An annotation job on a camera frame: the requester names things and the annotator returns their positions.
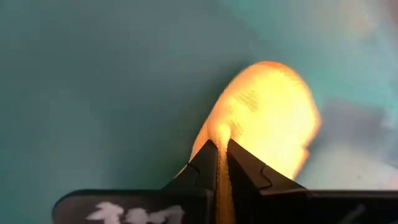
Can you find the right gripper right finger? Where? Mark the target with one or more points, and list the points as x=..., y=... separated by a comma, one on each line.
x=295, y=207

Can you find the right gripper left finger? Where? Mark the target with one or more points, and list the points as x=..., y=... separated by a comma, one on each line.
x=140, y=199

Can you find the orange microfiber towel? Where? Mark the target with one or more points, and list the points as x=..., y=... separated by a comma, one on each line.
x=267, y=109

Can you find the teal translucent plastic bin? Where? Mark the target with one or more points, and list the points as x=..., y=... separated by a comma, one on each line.
x=93, y=77

